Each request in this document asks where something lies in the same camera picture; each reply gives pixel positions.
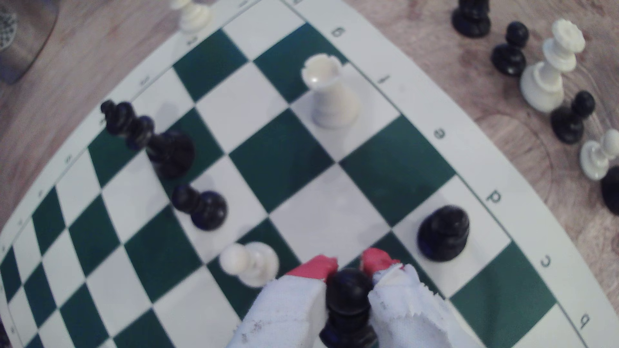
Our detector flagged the black pawn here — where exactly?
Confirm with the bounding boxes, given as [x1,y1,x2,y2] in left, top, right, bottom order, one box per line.
[319,268,379,348]
[550,90,596,145]
[491,21,530,77]
[172,184,228,231]

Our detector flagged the black king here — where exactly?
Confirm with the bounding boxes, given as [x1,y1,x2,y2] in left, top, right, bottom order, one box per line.
[100,99,196,179]

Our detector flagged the white rook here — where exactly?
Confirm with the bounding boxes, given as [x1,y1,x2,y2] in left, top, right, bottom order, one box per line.
[301,53,361,130]

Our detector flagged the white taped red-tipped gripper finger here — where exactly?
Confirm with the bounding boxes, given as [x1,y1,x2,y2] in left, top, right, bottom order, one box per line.
[226,255,339,348]
[361,247,484,348]

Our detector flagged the white bishop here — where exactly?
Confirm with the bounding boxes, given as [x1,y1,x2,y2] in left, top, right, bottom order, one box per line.
[169,0,213,34]

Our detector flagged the white queen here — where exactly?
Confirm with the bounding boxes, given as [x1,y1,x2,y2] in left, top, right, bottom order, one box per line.
[520,18,586,114]

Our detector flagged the black bishop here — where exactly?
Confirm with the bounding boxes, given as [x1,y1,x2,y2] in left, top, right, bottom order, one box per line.
[417,205,471,263]

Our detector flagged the green and white chess mat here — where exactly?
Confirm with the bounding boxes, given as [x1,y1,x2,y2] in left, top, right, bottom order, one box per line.
[0,0,619,348]

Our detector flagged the black chess piece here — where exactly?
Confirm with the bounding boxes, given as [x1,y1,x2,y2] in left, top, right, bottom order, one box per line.
[601,166,619,217]
[451,0,492,39]

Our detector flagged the white pawn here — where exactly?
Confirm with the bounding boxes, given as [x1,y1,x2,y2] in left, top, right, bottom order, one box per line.
[219,242,280,288]
[580,129,619,181]

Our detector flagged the large round cylindrical object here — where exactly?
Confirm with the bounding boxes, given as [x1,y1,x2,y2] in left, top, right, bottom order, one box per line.
[0,0,61,85]

